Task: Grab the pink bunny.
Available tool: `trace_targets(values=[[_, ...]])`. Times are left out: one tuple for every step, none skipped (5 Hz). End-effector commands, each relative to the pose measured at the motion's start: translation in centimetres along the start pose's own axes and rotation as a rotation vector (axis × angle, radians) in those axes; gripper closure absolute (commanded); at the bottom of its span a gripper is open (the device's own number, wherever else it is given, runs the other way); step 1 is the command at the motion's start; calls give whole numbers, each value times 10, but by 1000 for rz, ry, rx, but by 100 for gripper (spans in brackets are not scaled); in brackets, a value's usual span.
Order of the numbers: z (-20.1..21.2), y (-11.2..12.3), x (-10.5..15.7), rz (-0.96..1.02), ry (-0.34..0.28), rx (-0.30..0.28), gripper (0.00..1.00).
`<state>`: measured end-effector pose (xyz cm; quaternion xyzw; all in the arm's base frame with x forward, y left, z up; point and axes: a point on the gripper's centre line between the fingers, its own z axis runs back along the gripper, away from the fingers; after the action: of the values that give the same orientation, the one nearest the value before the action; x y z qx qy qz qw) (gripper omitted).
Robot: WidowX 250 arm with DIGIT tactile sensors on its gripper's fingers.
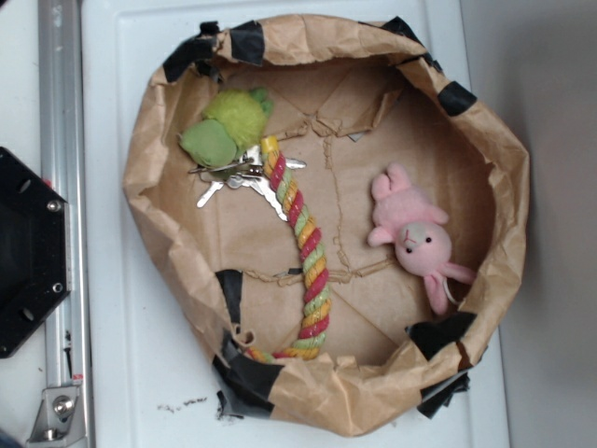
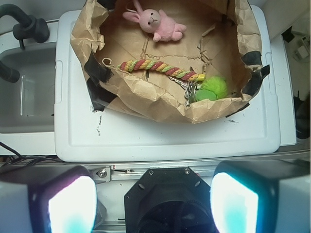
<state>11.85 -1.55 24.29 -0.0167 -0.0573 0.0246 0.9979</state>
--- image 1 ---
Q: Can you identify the brown paper bag bin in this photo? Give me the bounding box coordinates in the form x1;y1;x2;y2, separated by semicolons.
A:
123;15;529;436

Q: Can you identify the pink plush bunny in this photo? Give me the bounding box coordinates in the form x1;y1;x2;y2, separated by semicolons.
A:
368;162;477;315

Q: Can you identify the silver key bunch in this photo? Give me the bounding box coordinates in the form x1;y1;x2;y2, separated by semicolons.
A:
189;146;287;221

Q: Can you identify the multicolour twisted rope toy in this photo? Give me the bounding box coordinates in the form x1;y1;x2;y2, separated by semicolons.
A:
246;135;331;364

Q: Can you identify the green plush toy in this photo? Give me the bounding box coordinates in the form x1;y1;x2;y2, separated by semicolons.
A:
178;87;273;169

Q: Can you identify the aluminium extrusion rail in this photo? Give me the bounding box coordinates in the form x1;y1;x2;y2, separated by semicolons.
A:
35;0;97;448

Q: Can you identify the silver corner bracket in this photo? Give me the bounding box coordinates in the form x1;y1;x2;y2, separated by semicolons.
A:
26;385;86;447

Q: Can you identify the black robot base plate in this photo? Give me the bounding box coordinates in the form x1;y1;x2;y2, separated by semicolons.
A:
1;147;69;359

